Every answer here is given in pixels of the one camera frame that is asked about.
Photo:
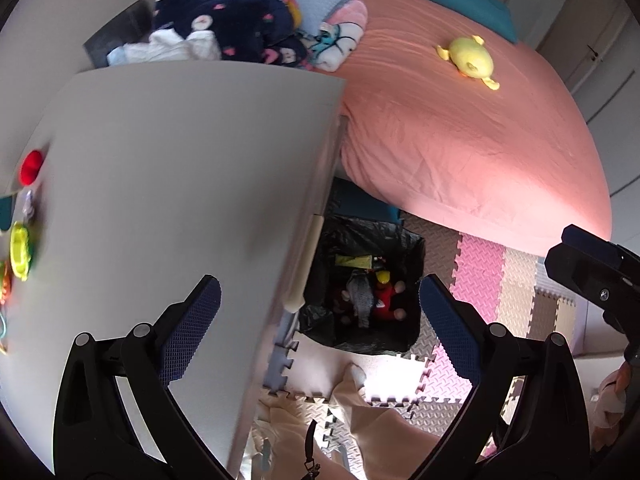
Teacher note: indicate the trash bin with black bag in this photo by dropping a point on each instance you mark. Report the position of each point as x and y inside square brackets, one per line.
[402, 260]

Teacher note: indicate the white wardrobe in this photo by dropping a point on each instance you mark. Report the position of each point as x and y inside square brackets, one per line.
[575, 20]

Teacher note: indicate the yellow plush toy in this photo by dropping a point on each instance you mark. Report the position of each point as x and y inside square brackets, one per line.
[470, 57]

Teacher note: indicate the red plush toy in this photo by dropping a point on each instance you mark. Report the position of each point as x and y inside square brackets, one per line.
[387, 296]

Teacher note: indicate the pastel foam puzzle mat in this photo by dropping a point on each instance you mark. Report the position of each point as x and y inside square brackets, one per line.
[480, 270]

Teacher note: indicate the yellow plastic toy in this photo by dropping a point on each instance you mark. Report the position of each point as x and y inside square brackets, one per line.
[21, 250]

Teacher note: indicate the teal storage box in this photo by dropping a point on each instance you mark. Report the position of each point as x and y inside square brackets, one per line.
[360, 205]

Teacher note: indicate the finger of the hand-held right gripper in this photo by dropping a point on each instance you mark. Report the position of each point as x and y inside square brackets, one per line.
[580, 275]
[597, 245]

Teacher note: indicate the grey fabric item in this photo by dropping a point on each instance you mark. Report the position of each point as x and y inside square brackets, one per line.
[361, 292]

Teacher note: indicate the navy printed blanket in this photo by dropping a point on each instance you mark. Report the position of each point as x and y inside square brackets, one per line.
[235, 15]

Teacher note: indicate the white and pink towel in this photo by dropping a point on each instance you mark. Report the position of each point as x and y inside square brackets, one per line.
[345, 35]

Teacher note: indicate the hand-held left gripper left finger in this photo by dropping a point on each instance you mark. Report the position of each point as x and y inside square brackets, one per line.
[192, 330]

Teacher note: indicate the cream desk edge guard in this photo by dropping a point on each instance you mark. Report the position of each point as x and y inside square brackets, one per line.
[305, 260]

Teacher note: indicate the orange plastic toy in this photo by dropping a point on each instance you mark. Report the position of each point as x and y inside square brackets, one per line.
[4, 282]

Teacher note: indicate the bed with pink sheet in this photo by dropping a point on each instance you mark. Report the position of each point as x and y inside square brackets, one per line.
[450, 150]

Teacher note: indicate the teal pillow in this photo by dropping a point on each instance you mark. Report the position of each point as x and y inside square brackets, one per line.
[480, 12]

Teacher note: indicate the person's right hand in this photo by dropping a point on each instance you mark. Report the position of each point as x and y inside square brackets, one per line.
[612, 395]

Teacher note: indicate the yellow packet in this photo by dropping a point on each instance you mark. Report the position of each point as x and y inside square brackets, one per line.
[352, 261]

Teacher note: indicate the small grey toy figure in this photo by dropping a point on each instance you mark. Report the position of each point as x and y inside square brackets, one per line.
[29, 204]

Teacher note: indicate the red round toy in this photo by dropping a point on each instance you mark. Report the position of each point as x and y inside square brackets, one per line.
[31, 166]

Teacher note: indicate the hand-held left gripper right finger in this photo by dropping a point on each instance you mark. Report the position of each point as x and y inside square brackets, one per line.
[450, 330]

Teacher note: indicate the dark grey box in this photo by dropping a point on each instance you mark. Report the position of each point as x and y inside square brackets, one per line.
[115, 30]

